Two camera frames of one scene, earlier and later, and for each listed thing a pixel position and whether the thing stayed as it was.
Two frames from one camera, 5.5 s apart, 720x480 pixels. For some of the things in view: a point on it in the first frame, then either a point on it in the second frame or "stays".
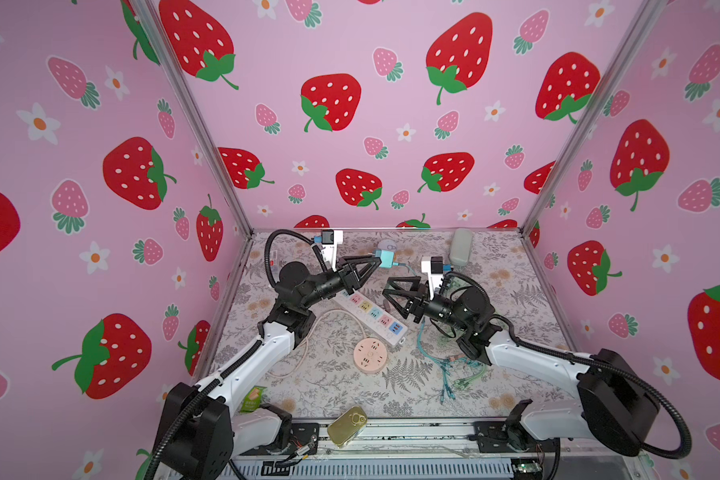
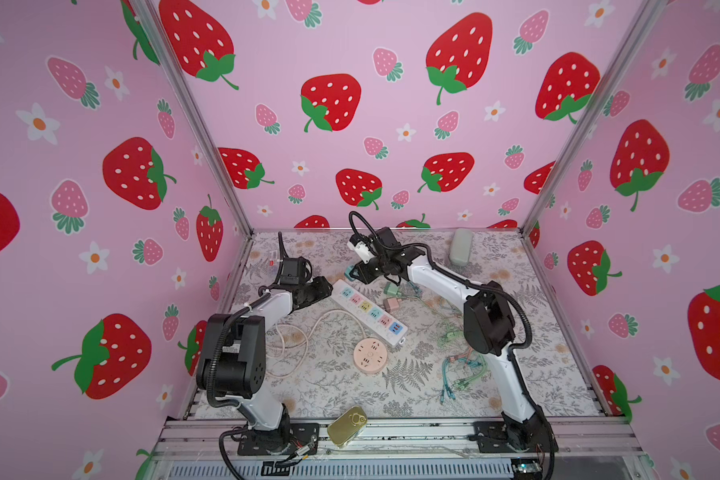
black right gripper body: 437,311 to 377,266
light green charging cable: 463,383 to 452,332
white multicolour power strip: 386,325 stays
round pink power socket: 370,355 stays
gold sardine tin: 347,425 stays
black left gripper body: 337,283 to 312,291
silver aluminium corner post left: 181,82 stays
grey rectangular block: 461,247 stays
